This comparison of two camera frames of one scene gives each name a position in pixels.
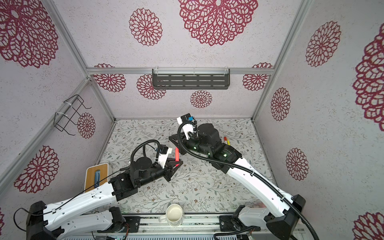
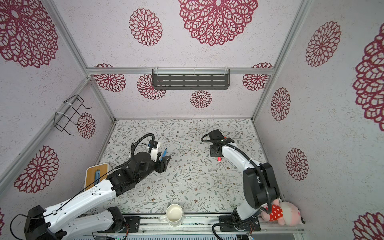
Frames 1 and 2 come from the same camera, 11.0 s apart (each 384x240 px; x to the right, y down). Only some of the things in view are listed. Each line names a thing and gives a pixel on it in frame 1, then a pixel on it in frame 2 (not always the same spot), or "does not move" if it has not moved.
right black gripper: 182,138 → 212,151
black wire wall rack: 60,120 does not move
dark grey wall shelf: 191,78 does not move
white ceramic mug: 173,215 does not move
